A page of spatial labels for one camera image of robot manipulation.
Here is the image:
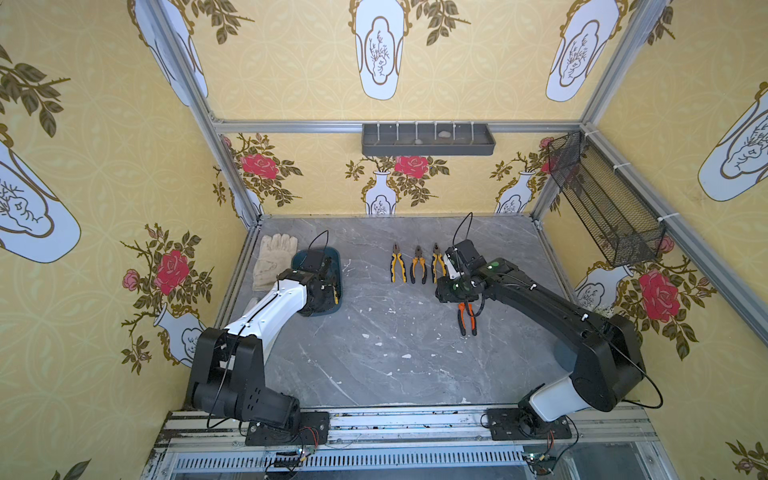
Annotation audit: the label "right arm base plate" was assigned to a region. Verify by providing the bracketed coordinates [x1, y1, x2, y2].
[484, 407, 573, 441]

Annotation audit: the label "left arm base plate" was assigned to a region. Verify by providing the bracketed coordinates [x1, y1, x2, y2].
[245, 410, 330, 447]

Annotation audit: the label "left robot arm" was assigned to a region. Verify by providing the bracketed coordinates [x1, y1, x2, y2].
[185, 269, 342, 433]

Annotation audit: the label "aluminium front rail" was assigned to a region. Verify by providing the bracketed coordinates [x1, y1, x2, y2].
[143, 404, 677, 479]

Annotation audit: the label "yellow black large pliers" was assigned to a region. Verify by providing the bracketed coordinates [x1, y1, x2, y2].
[390, 243, 408, 283]

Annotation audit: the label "yellow long-nose pliers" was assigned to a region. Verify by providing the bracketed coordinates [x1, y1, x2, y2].
[410, 245, 428, 284]

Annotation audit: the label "teal plastic storage box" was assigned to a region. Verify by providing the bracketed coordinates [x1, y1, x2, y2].
[291, 247, 343, 295]

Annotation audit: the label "aluminium corner frame post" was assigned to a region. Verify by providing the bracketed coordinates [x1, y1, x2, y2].
[580, 0, 669, 130]

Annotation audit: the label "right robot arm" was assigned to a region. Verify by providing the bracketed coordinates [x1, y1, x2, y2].
[435, 258, 647, 423]

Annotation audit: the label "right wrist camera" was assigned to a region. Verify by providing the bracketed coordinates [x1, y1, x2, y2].
[447, 239, 486, 276]

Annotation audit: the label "beige work glove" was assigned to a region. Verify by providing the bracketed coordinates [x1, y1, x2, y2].
[252, 234, 298, 292]

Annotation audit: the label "yellow black combination pliers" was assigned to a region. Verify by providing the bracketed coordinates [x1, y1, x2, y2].
[431, 243, 447, 283]

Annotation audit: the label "orange black reversed pliers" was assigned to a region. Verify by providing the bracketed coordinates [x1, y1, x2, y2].
[457, 302, 477, 336]

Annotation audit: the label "grey wall shelf tray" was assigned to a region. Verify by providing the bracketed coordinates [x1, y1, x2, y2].
[361, 122, 497, 157]

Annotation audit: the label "black wire mesh basket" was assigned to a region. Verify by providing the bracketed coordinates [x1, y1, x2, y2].
[544, 132, 666, 267]

